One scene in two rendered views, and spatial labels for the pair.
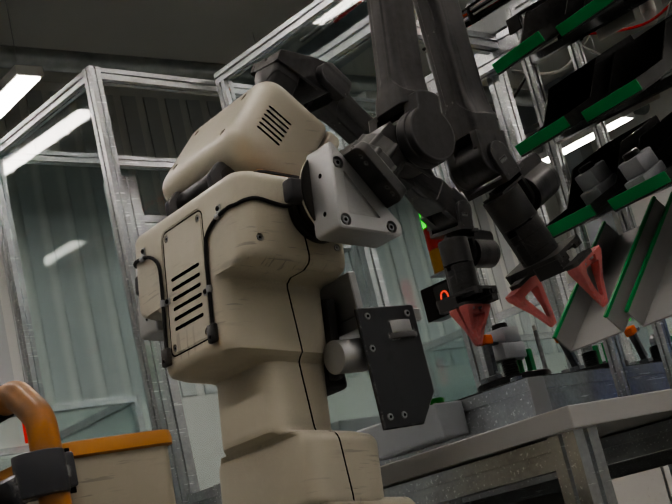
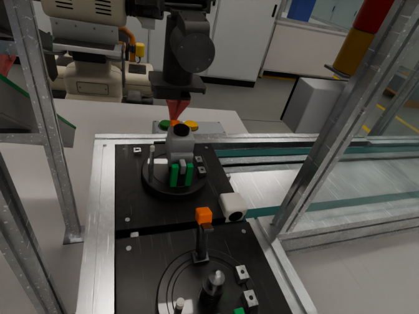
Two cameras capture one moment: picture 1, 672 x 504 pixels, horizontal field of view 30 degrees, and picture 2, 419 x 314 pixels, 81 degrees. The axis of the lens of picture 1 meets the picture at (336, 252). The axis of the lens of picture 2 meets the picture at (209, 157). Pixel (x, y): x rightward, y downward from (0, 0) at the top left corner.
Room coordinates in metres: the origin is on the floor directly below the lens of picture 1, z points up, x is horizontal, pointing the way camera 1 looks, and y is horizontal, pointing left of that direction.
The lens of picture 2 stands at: (2.53, -0.61, 1.34)
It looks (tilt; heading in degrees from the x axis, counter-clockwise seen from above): 37 degrees down; 111
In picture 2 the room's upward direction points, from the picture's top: 13 degrees clockwise
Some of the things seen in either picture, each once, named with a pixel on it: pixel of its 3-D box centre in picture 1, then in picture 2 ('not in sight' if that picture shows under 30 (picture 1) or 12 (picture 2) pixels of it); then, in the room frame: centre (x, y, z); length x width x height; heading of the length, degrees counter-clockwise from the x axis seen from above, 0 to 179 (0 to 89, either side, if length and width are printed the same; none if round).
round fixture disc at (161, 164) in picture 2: (514, 383); (175, 172); (2.34, -0.26, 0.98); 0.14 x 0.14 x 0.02
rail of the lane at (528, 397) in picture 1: (366, 460); (252, 151); (2.42, 0.04, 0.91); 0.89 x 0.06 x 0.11; 45
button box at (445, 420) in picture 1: (410, 432); (189, 135); (2.24, -0.05, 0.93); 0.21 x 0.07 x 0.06; 45
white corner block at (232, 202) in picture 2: not in sight; (231, 207); (2.47, -0.26, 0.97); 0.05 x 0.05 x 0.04; 45
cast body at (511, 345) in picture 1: (507, 342); (180, 146); (2.34, -0.27, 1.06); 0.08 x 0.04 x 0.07; 135
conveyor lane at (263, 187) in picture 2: not in sight; (286, 192); (2.56, -0.07, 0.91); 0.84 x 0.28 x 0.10; 45
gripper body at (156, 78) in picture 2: (463, 284); (178, 70); (2.28, -0.22, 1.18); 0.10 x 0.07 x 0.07; 46
